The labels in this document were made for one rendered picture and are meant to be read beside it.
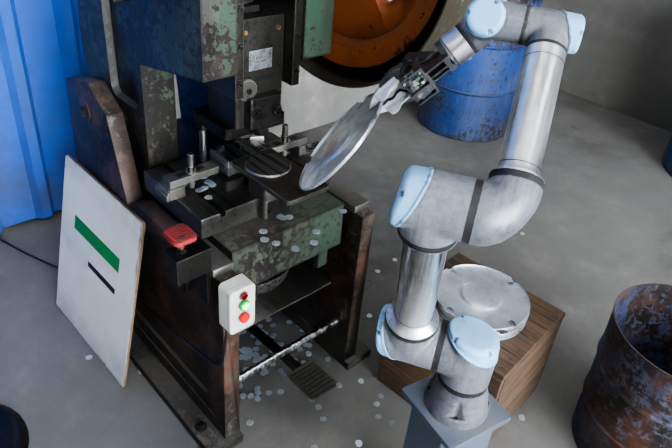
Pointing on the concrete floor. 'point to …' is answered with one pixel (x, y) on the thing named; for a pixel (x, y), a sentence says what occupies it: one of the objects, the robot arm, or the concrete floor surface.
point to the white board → (99, 266)
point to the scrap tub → (630, 375)
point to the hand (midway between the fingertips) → (375, 105)
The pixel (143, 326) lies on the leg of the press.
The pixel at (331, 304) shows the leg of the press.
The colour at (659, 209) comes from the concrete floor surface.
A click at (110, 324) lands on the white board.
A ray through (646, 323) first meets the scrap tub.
